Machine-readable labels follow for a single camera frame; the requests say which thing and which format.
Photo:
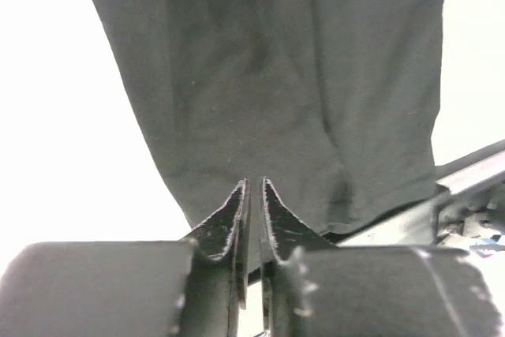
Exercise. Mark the black t shirt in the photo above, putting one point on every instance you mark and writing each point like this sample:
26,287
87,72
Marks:
333,100

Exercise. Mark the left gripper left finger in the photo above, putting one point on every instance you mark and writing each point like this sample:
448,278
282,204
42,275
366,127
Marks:
195,286

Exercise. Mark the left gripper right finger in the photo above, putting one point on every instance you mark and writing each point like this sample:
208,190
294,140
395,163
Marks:
313,288

